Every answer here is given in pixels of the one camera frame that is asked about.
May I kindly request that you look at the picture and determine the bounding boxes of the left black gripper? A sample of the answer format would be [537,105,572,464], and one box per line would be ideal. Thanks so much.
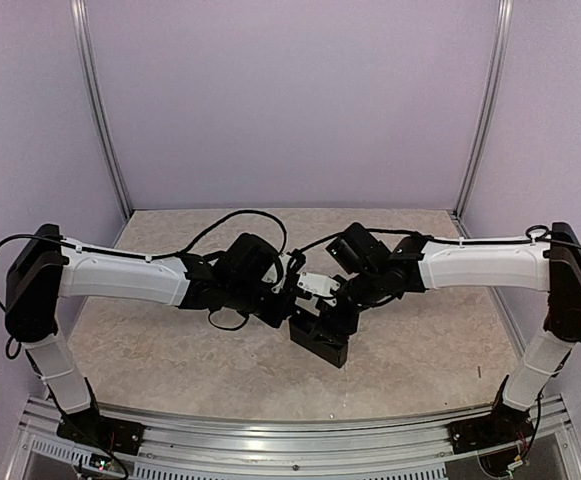
[227,281,298,330]

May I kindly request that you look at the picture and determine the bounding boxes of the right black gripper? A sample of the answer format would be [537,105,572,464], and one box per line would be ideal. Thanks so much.
[306,267,384,346]

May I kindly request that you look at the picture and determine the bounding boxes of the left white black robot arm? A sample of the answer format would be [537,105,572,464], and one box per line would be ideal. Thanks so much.
[0,224,296,445]

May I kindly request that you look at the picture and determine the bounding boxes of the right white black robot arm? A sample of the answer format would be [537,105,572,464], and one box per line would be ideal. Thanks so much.
[318,222,581,444]

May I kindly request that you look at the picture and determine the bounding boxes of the small circuit board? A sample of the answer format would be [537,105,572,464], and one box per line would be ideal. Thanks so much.
[76,453,123,473]

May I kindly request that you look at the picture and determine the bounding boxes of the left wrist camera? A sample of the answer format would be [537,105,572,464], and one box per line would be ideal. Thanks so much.
[262,250,306,294]

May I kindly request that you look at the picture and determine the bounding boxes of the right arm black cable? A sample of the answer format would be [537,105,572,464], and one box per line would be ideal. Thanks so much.
[289,227,466,256]

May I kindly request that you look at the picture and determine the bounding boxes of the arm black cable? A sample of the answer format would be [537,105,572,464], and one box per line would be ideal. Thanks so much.
[149,209,291,261]
[289,227,466,256]

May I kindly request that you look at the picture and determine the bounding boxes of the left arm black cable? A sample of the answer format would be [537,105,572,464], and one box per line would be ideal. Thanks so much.
[149,209,291,261]

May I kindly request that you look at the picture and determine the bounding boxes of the front aluminium frame rail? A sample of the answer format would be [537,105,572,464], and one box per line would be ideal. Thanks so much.
[0,396,581,479]

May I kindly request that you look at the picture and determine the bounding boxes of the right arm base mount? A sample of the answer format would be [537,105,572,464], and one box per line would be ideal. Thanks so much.
[447,376,535,454]

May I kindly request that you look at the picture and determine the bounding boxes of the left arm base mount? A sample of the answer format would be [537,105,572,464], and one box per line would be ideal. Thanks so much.
[56,378,145,456]

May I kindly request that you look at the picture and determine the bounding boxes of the left vertical aluminium post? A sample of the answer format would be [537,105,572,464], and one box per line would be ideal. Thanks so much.
[70,0,134,221]

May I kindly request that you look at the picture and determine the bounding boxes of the vertical aluminium post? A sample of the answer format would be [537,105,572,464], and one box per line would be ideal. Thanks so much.
[70,0,134,221]
[453,0,514,221]

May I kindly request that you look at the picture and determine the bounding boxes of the right vertical aluminium post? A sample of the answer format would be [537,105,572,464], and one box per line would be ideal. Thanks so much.
[453,0,514,221]

